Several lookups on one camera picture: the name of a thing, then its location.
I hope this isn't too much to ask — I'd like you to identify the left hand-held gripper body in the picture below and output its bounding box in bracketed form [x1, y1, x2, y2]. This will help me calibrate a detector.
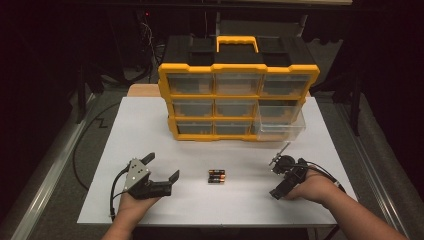
[123, 158, 173, 200]

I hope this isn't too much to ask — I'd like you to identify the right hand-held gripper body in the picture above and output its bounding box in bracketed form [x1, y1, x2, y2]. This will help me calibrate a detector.
[268, 142, 309, 193]

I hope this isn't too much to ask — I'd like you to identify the transparent plastic drawer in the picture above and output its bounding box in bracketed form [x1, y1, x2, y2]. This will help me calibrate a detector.
[254, 99, 307, 142]

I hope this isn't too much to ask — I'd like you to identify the yellow black organizer cabinet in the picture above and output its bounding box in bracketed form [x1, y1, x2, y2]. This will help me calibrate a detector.
[157, 34, 321, 143]

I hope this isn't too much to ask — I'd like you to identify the person's left hand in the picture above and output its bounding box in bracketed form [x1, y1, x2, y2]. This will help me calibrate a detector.
[117, 192, 161, 218]

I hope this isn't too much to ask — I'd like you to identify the person's right hand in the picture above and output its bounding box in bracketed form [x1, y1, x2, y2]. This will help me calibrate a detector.
[284, 168, 339, 205]

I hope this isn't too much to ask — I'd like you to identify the grid of clear bins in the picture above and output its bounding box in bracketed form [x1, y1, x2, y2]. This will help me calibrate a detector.
[165, 72, 313, 136]

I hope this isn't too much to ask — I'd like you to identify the black metal stand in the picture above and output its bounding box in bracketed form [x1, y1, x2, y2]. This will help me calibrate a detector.
[349, 66, 365, 137]
[75, 63, 88, 125]

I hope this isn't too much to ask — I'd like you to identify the right hand-held gripper cable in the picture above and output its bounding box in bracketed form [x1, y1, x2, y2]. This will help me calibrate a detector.
[294, 160, 348, 194]

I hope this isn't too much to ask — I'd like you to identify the hand-held gripper cable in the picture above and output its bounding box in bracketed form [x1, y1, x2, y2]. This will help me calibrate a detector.
[109, 166, 131, 222]
[294, 160, 348, 194]

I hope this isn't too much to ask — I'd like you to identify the left hand-held gripper cable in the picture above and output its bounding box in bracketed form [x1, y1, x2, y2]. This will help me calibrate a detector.
[109, 166, 131, 222]

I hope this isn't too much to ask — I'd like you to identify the black floor cable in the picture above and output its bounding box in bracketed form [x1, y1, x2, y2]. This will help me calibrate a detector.
[72, 101, 122, 192]

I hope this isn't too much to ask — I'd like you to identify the aluminium frame rail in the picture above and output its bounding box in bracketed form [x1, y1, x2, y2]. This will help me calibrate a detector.
[9, 93, 101, 240]
[333, 96, 413, 240]

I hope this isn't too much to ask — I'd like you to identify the bundle of thin cables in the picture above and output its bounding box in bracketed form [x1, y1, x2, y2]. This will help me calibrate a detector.
[138, 11, 166, 84]

